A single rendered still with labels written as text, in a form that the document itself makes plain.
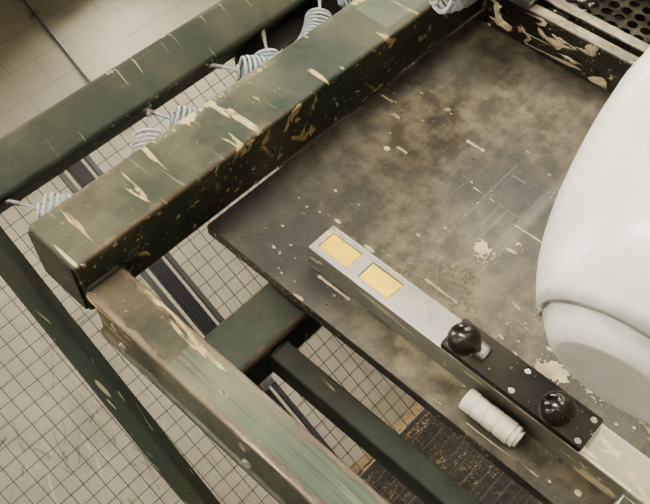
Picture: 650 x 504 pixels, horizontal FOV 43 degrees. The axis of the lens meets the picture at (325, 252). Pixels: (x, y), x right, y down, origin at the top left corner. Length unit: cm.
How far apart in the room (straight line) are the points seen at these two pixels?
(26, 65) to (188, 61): 434
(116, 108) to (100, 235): 63
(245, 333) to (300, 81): 37
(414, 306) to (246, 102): 38
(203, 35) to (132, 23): 451
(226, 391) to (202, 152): 33
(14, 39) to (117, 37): 69
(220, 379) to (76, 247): 24
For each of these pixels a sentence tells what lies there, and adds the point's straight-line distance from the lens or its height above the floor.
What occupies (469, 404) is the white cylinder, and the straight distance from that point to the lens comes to 100.
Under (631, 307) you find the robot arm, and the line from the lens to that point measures 29.
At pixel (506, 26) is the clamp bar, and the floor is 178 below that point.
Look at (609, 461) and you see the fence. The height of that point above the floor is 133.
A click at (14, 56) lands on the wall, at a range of 605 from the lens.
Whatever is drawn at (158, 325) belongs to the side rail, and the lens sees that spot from 102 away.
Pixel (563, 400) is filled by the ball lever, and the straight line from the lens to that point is 88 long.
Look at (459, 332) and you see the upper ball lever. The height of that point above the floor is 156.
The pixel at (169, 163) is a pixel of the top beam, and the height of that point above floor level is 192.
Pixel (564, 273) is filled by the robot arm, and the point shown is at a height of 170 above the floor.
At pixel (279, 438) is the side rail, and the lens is 94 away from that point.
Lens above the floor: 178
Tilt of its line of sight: 5 degrees down
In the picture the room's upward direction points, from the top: 39 degrees counter-clockwise
